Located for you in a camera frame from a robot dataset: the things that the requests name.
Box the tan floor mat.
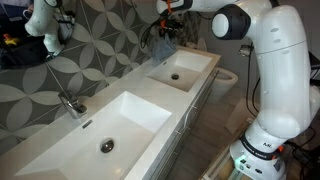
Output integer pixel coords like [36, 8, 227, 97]
[225, 97, 259, 136]

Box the large white rectangular sink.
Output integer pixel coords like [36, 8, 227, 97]
[13, 90, 173, 180]

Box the gray blue terry towel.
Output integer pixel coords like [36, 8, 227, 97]
[150, 33, 177, 67]

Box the chrome sink overflow slot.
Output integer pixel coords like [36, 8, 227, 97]
[81, 119, 94, 130]

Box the black floor cable bundle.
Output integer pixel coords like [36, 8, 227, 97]
[284, 138, 320, 180]

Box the gray vanity cabinet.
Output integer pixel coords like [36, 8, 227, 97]
[148, 66, 221, 180]

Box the steel drawer handle bar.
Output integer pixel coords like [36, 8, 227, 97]
[193, 69, 220, 108]
[156, 104, 199, 179]

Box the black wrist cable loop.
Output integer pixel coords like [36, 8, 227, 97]
[139, 20, 163, 50]

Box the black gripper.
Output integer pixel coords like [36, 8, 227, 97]
[158, 16, 185, 44]

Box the chrome drain plug large sink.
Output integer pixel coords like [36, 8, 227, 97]
[99, 138, 115, 154]

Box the white toilet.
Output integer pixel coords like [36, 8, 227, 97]
[207, 66, 240, 105]

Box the small white rectangular sink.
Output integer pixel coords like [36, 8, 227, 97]
[145, 49, 214, 93]

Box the black hanging robot cable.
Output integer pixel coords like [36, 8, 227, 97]
[244, 46, 263, 119]

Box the chrome tap of large sink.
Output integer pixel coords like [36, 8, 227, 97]
[57, 90, 89, 120]

